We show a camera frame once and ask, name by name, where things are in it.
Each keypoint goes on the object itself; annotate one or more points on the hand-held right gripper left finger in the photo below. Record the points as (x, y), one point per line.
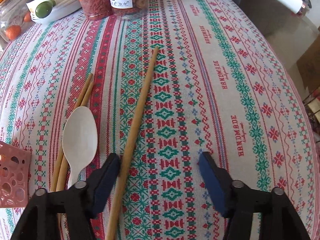
(110, 177)

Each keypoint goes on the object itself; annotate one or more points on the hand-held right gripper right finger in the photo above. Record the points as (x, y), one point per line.
(212, 180)

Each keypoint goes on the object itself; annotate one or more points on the white plastic spoon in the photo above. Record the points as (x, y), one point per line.
(80, 135)

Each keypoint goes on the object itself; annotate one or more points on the pink perforated utensil holder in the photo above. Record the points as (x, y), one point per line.
(12, 170)

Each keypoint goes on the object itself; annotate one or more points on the small orange fruit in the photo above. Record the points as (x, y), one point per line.
(27, 17)
(12, 31)

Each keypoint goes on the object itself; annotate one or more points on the jar of red berries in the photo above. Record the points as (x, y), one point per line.
(92, 0)

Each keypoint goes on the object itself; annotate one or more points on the white dish with green knob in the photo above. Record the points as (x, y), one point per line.
(45, 8)

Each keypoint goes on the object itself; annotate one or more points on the clear glass jar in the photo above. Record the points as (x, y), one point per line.
(15, 10)

